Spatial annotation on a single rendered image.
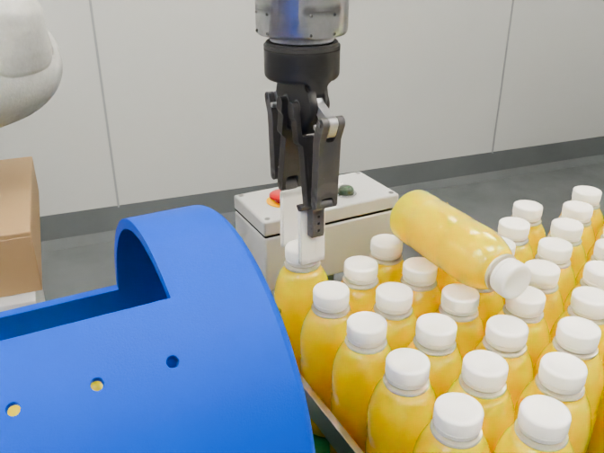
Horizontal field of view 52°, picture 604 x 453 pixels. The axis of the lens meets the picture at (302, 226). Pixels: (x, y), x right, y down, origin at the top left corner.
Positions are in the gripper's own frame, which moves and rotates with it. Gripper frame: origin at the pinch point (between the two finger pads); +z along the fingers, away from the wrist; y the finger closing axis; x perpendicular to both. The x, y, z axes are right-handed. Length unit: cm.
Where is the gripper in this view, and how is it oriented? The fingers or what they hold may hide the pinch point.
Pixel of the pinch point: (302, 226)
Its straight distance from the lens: 69.4
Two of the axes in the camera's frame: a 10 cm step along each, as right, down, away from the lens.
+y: 4.6, 3.8, -8.0
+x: 8.9, -2.0, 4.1
